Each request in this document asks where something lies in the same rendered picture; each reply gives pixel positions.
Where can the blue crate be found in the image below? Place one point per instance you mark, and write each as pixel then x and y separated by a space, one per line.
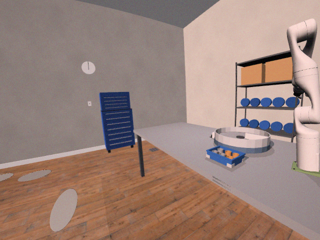
pixel 224 160

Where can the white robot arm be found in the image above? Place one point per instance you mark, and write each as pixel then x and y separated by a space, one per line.
pixel 306 79

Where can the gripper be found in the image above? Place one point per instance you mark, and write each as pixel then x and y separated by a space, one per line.
pixel 297 93

